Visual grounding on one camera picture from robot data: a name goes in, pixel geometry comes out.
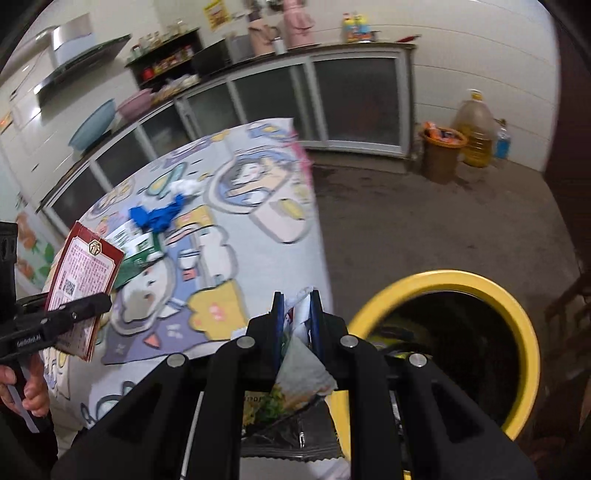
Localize crumpled white tissue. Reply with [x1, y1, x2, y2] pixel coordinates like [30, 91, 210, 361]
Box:
[170, 179, 204, 197]

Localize brown wooden door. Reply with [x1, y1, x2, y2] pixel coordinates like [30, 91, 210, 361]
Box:
[547, 0, 591, 241]

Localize blue plastic basin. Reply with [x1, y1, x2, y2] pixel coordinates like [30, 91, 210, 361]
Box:
[68, 98, 117, 151]

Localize pink thermos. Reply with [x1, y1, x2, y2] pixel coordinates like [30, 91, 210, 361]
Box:
[283, 0, 315, 47]

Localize blue liquid bottle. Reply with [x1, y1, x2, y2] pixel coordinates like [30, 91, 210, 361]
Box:
[495, 121, 512, 160]

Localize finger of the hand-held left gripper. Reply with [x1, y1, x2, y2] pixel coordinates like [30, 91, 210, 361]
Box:
[0, 294, 113, 365]
[0, 222, 49, 324]

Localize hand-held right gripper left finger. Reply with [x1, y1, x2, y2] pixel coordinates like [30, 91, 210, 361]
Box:
[50, 291, 286, 480]

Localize pale food bags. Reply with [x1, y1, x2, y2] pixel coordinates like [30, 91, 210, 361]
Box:
[152, 73, 201, 106]

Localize white green snack bag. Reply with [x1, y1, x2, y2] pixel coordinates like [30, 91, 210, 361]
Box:
[110, 220, 164, 288]

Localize large cooking oil bottle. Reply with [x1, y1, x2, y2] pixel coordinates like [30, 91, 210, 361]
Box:
[452, 89, 496, 168]

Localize black shelf rack with jars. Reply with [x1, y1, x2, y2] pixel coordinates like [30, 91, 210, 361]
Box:
[124, 27, 204, 90]

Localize silver snack wrapper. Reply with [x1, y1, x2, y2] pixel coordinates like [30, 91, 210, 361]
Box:
[241, 287, 346, 461]

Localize person's left hand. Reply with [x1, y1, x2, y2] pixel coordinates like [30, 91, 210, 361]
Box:
[0, 364, 51, 418]

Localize dark microwave oven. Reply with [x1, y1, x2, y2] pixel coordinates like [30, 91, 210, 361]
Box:
[190, 39, 232, 77]

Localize orange floral printed sheet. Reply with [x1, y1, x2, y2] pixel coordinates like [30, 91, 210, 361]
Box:
[14, 198, 56, 296]

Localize red printed paper box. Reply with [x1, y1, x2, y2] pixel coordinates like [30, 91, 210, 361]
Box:
[45, 222, 125, 361]

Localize cartoon printed tablecloth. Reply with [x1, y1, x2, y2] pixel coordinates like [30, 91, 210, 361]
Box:
[39, 117, 342, 480]

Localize yellow-rimmed trash bin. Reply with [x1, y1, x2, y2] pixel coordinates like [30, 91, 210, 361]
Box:
[325, 270, 541, 480]

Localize steel range hood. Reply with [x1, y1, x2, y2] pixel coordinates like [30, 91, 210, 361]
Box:
[34, 25, 132, 109]

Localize brown bin with orange rim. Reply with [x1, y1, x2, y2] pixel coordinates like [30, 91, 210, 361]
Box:
[418, 122, 468, 184]

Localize person's left forearm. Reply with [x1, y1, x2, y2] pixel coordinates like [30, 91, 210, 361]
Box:
[0, 406, 60, 480]

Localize counter cabinet with glass doors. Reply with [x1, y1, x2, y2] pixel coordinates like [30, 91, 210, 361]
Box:
[37, 41, 416, 222]

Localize yellow detergent bottles pack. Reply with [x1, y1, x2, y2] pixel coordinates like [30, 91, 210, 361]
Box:
[342, 13, 372, 43]

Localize blue rubber glove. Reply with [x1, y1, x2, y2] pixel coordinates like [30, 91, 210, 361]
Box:
[129, 194, 188, 232]

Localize pink plastic basin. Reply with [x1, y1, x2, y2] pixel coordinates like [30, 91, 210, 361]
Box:
[116, 89, 154, 121]

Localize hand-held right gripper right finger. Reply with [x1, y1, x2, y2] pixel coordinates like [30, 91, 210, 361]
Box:
[308, 287, 539, 480]

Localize yellow wall notice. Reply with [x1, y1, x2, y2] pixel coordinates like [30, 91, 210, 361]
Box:
[203, 0, 230, 31]

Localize dark wooden chair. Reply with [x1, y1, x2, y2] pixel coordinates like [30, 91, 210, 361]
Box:
[545, 272, 591, 416]

